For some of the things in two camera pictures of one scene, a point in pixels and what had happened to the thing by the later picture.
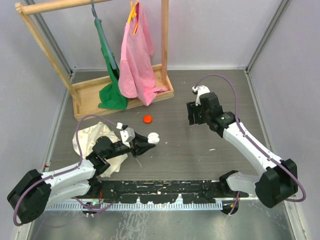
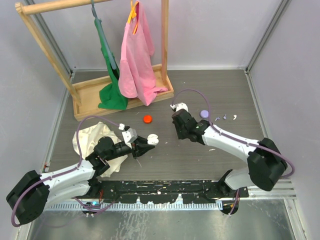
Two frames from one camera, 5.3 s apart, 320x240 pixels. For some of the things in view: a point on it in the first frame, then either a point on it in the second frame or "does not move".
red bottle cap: (147, 119) does not move
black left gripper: (142, 148) does not move
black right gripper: (191, 106) -> (180, 136)
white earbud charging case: (153, 138) does not move
